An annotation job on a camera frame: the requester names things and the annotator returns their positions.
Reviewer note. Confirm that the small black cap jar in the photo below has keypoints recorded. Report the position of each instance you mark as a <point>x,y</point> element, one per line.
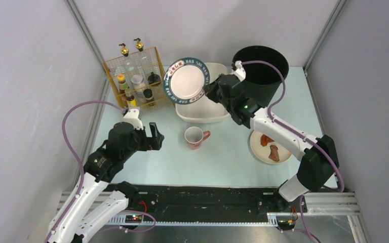
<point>148,95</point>

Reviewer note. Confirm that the aluminium frame post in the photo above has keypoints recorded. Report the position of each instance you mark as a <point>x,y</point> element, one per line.
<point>84,29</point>
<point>330,23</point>

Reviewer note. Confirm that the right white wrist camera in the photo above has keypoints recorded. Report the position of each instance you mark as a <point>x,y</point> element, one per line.
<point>239,71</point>

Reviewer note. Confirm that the white lid spice jar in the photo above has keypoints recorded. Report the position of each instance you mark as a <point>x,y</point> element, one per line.
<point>139,86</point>

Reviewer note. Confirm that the red label sauce bottle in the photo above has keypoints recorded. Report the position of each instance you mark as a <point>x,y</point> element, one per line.
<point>123,85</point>

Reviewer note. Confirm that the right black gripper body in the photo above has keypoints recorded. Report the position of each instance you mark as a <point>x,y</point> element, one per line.
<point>216,91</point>

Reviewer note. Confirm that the black trash bin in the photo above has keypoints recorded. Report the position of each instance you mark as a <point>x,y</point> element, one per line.
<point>262,81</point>

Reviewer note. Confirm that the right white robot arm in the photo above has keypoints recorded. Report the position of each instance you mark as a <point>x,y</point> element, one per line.
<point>248,105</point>

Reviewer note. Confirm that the aluminium frame post right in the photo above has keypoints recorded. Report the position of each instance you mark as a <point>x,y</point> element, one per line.
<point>330,23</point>

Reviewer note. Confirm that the yellow wire basket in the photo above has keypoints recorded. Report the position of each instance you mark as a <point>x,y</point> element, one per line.
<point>160,104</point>

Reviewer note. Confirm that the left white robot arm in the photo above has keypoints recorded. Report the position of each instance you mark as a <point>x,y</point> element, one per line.
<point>74,222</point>

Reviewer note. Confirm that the blue rimmed plate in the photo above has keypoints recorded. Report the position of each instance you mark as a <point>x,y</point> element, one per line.
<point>185,79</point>

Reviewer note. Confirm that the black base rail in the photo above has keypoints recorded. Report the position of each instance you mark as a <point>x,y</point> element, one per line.
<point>195,204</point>

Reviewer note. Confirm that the aluminium frame post left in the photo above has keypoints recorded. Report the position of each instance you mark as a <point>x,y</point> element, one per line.
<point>84,29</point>

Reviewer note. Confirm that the cream round plate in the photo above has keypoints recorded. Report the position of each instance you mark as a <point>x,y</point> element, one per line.
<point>262,153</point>

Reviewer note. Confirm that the clear glass oil bottle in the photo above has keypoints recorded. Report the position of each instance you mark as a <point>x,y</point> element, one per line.
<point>147,59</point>

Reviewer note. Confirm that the red sausage piece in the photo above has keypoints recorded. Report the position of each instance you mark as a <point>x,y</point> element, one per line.
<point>265,140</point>

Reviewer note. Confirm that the white rectangular basin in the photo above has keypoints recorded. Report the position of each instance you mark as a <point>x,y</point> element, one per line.
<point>203,111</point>

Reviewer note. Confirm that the pink ceramic mug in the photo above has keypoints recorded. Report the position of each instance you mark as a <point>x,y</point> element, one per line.
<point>195,136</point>

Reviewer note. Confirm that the black lid spice jar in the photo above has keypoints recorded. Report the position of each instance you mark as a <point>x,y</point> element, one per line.
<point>156,85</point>

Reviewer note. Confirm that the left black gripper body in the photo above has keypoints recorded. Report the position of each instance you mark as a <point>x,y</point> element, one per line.
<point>148,140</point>

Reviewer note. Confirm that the brown meat piece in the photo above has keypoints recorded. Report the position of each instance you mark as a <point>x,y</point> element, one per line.
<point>274,153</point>

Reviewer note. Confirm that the yellow label sauce bottle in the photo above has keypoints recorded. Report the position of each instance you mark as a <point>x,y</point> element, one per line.
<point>131,102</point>

